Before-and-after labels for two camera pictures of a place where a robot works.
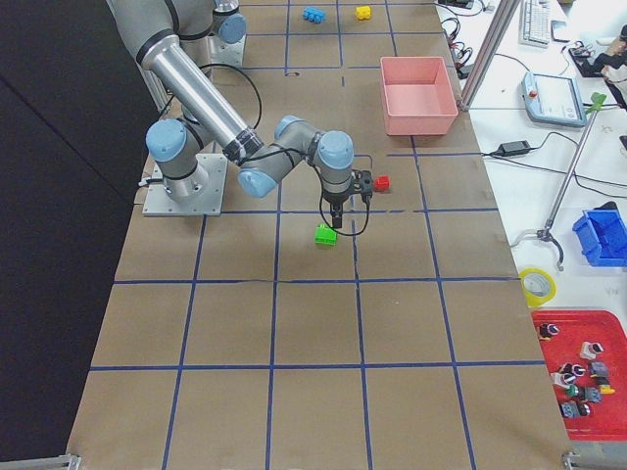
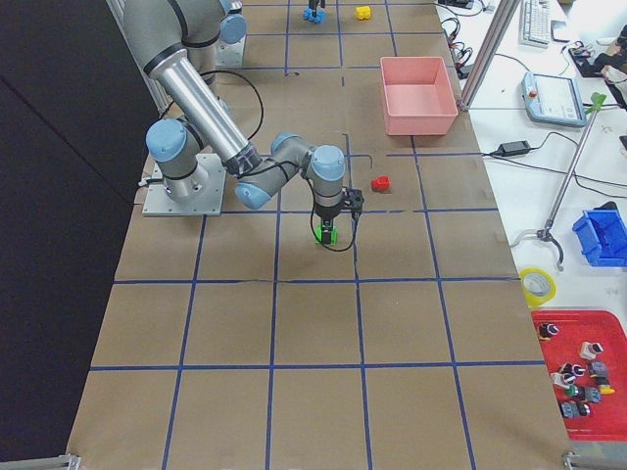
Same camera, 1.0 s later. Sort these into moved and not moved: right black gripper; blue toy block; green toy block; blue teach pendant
Moved: right black gripper
Not moved: blue toy block; green toy block; blue teach pendant
